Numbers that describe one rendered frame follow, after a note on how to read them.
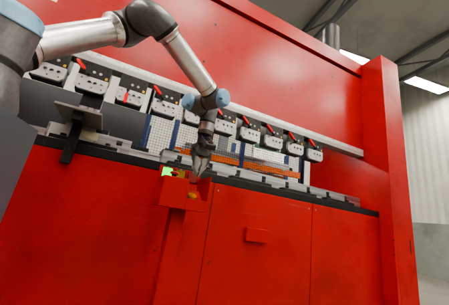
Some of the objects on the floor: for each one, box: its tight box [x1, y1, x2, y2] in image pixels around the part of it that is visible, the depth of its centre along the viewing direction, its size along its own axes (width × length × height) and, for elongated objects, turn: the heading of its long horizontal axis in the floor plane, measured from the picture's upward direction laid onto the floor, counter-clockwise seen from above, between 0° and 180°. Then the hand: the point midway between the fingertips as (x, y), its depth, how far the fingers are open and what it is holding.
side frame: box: [309, 55, 420, 305], centre depth 233 cm, size 25×85×230 cm, turn 50°
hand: (198, 174), depth 108 cm, fingers closed
